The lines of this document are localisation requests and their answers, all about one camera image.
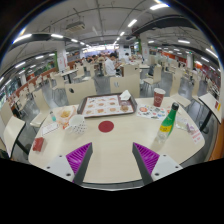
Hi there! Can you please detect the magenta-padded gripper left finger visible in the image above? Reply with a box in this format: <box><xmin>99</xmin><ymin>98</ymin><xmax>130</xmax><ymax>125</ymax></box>
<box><xmin>42</xmin><ymin>142</ymin><xmax>94</xmax><ymax>186</ymax></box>

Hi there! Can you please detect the ceiling air conditioner unit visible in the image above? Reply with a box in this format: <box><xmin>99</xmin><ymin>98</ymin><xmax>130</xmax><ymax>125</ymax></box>
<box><xmin>65</xmin><ymin>21</ymin><xmax>87</xmax><ymax>34</ymax></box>

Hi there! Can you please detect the crumpled white napkin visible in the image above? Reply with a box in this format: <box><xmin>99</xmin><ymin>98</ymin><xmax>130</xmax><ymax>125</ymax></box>
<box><xmin>118</xmin><ymin>89</ymin><xmax>132</xmax><ymax>102</ymax></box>

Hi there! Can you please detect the white paper slip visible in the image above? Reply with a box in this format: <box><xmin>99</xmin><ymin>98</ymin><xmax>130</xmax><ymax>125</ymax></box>
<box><xmin>41</xmin><ymin>122</ymin><xmax>61</xmax><ymax>136</ymax></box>

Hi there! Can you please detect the white polka-dot mug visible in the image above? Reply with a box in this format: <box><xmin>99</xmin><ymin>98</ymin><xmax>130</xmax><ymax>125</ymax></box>
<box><xmin>65</xmin><ymin>114</ymin><xmax>88</xmax><ymax>135</ymax></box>

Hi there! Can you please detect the group of beige chairs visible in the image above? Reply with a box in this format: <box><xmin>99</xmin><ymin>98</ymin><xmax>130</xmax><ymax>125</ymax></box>
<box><xmin>0</xmin><ymin>59</ymin><xmax>218</xmax><ymax>148</ymax></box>

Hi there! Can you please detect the clear bag with fried food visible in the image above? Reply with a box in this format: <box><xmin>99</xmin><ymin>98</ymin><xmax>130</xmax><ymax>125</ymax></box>
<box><xmin>54</xmin><ymin>105</ymin><xmax>78</xmax><ymax>129</ymax></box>

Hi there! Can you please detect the dark food tray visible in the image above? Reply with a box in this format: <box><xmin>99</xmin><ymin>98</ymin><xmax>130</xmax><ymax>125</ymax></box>
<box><xmin>76</xmin><ymin>93</ymin><xmax>138</xmax><ymax>119</ymax></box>

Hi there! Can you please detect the red paper cup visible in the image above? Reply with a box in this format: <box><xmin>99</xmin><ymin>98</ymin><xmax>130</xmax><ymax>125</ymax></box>
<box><xmin>152</xmin><ymin>87</ymin><xmax>167</xmax><ymax>108</ymax></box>

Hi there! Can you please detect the clear plastic packet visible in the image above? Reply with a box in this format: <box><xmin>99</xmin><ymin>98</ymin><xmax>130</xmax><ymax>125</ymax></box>
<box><xmin>175</xmin><ymin>115</ymin><xmax>190</xmax><ymax>132</ymax></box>

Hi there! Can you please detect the group of ceiling lights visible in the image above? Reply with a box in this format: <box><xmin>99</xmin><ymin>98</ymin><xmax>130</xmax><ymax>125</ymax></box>
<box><xmin>0</xmin><ymin>2</ymin><xmax>221</xmax><ymax>88</ymax></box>

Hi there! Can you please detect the beige wooden chair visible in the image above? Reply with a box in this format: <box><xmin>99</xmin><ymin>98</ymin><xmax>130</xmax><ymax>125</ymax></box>
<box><xmin>64</xmin><ymin>78</ymin><xmax>98</xmax><ymax>106</ymax></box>
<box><xmin>109</xmin><ymin>73</ymin><xmax>141</xmax><ymax>99</ymax></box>

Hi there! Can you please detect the person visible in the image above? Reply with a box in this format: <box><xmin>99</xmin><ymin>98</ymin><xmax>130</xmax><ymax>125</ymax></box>
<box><xmin>104</xmin><ymin>52</ymin><xmax>120</xmax><ymax>78</ymax></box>

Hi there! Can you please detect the beige table with black leg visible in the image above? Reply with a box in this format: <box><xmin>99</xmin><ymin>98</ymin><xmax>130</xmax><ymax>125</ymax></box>
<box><xmin>198</xmin><ymin>92</ymin><xmax>222</xmax><ymax>134</ymax></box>
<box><xmin>0</xmin><ymin>115</ymin><xmax>33</xmax><ymax>158</ymax></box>

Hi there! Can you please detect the white leaflet with red print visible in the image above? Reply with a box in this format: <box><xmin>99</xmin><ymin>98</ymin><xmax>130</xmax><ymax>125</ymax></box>
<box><xmin>186</xmin><ymin>123</ymin><xmax>205</xmax><ymax>144</ymax></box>

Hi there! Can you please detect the red card holder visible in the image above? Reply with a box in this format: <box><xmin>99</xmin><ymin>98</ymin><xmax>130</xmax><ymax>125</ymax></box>
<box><xmin>31</xmin><ymin>136</ymin><xmax>46</xmax><ymax>153</ymax></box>

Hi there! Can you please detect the orange wooden chair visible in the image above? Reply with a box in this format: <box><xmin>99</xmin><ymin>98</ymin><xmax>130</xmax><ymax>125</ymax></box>
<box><xmin>209</xmin><ymin>122</ymin><xmax>224</xmax><ymax>162</ymax></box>

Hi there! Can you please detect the flat round red coaster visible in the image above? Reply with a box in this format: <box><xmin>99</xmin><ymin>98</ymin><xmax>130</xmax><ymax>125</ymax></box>
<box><xmin>97</xmin><ymin>120</ymin><xmax>115</xmax><ymax>134</ymax></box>

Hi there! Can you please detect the colourful printed paper sheet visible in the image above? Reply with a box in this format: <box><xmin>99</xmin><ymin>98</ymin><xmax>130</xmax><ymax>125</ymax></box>
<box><xmin>136</xmin><ymin>103</ymin><xmax>168</xmax><ymax>121</ymax></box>

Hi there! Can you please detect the green-labelled clear drink bottle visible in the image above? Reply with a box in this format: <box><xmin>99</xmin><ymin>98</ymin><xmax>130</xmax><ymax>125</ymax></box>
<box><xmin>155</xmin><ymin>101</ymin><xmax>180</xmax><ymax>144</ymax></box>

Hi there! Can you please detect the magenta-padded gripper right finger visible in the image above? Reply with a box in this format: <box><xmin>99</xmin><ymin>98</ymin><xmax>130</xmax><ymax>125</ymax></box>
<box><xmin>131</xmin><ymin>142</ymin><xmax>184</xmax><ymax>186</ymax></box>

